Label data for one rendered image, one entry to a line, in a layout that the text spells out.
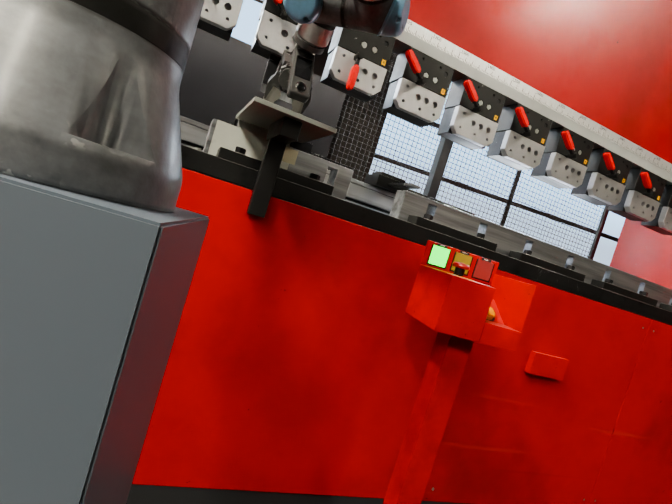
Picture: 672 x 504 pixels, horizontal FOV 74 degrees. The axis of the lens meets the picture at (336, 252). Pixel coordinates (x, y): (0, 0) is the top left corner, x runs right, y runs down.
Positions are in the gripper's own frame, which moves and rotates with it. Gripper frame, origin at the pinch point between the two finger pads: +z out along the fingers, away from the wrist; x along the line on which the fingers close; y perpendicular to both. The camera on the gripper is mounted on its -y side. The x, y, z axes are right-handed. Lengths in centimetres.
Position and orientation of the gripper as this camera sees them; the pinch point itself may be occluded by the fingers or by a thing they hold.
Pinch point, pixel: (276, 120)
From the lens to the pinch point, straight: 113.0
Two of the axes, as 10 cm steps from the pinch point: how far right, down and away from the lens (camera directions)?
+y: -0.8, -7.3, 6.8
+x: -8.9, -2.6, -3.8
